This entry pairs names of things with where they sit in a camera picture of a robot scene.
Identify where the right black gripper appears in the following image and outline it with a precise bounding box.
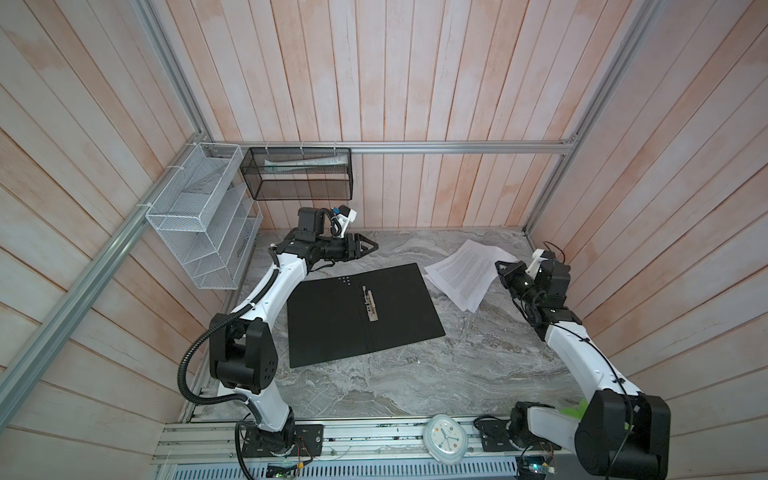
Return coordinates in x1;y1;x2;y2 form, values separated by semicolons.
495;260;540;309

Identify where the white printed paper stack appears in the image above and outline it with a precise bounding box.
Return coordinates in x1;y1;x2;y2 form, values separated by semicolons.
425;240;518;313

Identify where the blue black file folder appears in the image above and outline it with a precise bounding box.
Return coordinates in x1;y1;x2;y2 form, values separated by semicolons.
287;263;445;368

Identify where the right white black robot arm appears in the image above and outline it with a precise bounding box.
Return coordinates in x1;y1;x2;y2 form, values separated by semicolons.
495;249;671;479

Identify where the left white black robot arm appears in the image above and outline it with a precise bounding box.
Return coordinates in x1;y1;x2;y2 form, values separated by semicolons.
209;205;378;455

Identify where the metal folder clip bar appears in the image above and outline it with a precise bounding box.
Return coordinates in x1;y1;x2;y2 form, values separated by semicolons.
362;285;379;322

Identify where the white round clock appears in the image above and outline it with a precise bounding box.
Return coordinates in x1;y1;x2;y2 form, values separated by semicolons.
422;414;469;465

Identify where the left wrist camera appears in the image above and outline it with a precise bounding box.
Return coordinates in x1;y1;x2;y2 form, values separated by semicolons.
330;205;357;237

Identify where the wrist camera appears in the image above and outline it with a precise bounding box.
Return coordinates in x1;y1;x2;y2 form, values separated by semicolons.
330;205;357;237
526;249;549;279

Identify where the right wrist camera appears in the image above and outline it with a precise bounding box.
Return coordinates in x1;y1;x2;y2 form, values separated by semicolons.
526;249;549;279

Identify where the black mesh wall basket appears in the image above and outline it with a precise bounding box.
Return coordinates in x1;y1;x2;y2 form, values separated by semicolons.
240;146;354;201

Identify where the white wire mesh shelf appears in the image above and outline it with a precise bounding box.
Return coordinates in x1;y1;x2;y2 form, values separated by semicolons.
146;143;263;290

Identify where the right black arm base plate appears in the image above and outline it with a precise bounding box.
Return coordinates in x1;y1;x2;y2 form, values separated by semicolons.
473;415;523;453

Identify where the black corrugated cable conduit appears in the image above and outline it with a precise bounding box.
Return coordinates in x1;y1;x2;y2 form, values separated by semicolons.
176;269;283;480

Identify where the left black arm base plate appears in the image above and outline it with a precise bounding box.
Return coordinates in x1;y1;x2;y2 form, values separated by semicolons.
240;423;324;458

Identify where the aluminium front rail frame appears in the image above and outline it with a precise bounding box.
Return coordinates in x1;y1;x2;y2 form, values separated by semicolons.
150;417;590;479

